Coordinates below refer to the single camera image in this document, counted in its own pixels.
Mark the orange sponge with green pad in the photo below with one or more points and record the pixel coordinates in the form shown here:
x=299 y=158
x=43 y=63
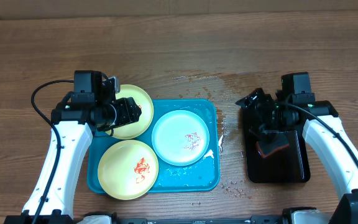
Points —
x=266 y=149

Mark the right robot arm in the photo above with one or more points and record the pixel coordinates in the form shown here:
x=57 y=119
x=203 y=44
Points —
x=321 y=129

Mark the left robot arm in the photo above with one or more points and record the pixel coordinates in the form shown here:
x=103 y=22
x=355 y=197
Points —
x=91 y=106

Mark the teal plastic tray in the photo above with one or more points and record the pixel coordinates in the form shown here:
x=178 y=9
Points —
x=203 y=175

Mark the yellow plate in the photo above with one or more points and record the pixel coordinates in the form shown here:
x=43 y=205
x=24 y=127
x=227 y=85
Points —
x=128 y=170
x=144 y=102

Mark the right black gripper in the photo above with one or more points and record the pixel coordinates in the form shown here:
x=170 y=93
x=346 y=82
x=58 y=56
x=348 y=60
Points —
x=270 y=132

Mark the light blue plate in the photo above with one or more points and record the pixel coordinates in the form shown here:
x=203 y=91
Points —
x=180 y=138

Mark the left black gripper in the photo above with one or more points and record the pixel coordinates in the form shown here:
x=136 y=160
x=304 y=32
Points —
x=128 y=114

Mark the black plastic tray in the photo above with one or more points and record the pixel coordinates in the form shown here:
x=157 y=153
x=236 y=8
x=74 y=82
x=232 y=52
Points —
x=289 y=165

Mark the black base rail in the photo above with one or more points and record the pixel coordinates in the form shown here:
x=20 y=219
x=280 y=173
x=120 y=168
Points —
x=197 y=220

